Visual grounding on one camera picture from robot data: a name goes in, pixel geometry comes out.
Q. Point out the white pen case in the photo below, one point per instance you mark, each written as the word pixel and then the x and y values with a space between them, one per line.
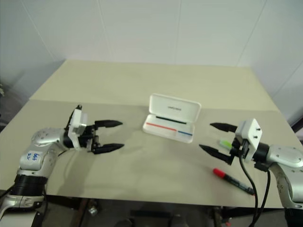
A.
pixel 172 106

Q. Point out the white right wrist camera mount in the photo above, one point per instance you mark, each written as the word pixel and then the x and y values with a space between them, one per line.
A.
pixel 251 134

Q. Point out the thin black pen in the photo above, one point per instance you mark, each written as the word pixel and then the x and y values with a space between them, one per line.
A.
pixel 170 119

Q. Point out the black marker with red cap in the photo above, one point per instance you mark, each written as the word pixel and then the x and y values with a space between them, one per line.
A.
pixel 219 172

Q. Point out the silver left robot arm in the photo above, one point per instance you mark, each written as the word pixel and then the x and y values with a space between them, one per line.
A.
pixel 42 139

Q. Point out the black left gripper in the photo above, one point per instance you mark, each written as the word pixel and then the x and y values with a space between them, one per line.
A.
pixel 88 136

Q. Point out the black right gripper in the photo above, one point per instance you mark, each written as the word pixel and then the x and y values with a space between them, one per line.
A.
pixel 237 147

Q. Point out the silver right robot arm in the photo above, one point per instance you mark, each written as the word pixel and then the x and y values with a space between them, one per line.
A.
pixel 284 156

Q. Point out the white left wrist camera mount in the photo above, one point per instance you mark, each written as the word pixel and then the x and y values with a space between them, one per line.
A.
pixel 77 119

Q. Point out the metal bolt fitting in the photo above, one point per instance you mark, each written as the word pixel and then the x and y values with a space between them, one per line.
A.
pixel 92 210

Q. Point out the dark object by table edge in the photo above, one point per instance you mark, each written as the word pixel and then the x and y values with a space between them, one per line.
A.
pixel 298 130

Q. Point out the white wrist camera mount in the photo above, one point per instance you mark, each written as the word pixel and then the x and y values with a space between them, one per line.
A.
pixel 251 134
pixel 77 119

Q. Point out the green highlighter marker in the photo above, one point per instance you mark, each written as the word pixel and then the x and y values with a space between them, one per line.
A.
pixel 225 143

